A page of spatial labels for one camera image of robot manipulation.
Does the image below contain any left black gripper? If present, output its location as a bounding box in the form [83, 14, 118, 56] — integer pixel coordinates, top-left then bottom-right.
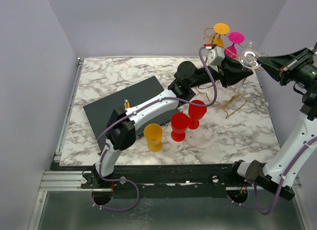
[188, 51, 252, 88]

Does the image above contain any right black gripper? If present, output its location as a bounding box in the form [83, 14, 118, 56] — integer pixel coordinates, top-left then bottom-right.
[259, 46, 317, 89]

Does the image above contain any gold wire glass rack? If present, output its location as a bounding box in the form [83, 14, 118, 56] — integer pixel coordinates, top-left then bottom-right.
[195, 26, 267, 119]

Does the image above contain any clear wine glass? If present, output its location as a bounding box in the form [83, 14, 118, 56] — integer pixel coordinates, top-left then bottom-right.
[243, 40, 259, 51]
[234, 50, 264, 94]

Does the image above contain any red plastic wine glass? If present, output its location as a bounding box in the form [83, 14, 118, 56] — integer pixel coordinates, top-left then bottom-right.
[171, 113, 189, 142]

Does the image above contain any yellow plastic wine glass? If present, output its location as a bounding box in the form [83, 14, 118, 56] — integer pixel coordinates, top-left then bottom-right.
[144, 123, 163, 152]

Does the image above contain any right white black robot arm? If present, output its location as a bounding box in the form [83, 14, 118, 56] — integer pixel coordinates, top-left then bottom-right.
[228, 48, 317, 200]

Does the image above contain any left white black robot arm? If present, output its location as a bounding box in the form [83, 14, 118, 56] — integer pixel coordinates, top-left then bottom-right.
[93, 57, 253, 188]

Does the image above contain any magenta plastic wine glass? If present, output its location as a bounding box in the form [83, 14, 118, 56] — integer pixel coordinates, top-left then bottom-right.
[224, 32, 245, 59]

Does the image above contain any orange utility knife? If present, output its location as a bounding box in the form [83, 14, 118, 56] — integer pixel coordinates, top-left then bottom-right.
[124, 99, 130, 110]

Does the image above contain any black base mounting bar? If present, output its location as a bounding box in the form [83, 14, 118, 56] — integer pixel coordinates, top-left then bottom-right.
[51, 162, 247, 203]

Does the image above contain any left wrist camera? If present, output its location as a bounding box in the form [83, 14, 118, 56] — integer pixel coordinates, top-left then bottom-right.
[205, 44, 225, 66]

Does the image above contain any dark blue network switch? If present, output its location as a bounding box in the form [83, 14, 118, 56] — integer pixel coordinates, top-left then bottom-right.
[84, 76, 179, 151]

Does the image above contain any aluminium extrusion rail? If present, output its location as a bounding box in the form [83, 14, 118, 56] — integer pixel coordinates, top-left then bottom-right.
[39, 171, 112, 192]

